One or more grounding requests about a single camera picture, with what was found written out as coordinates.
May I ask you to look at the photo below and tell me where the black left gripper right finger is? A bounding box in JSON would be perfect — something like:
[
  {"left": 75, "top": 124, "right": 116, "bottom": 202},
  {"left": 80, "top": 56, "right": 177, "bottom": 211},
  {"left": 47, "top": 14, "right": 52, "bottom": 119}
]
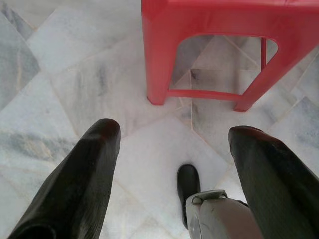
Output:
[{"left": 228, "top": 125, "right": 319, "bottom": 239}]

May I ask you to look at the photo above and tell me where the black robot left foot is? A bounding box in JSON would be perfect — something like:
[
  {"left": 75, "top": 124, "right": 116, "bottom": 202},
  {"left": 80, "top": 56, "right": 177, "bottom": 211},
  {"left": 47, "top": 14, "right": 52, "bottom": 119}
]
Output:
[{"left": 176, "top": 164, "right": 201, "bottom": 229}]

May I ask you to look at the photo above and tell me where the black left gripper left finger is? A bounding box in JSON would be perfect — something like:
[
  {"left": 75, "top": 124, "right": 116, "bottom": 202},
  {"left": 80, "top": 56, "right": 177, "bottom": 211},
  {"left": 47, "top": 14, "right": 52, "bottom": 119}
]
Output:
[{"left": 7, "top": 118, "right": 121, "bottom": 239}]

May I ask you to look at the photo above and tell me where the grey robot left leg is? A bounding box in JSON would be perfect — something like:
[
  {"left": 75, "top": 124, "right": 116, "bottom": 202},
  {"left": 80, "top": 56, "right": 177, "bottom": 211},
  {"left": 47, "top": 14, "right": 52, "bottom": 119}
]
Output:
[{"left": 185, "top": 189, "right": 257, "bottom": 239}]

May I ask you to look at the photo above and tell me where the red plastic stool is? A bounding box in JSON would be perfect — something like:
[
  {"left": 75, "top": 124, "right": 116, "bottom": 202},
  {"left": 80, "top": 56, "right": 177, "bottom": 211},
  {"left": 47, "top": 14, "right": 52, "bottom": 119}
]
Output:
[{"left": 141, "top": 0, "right": 319, "bottom": 112}]

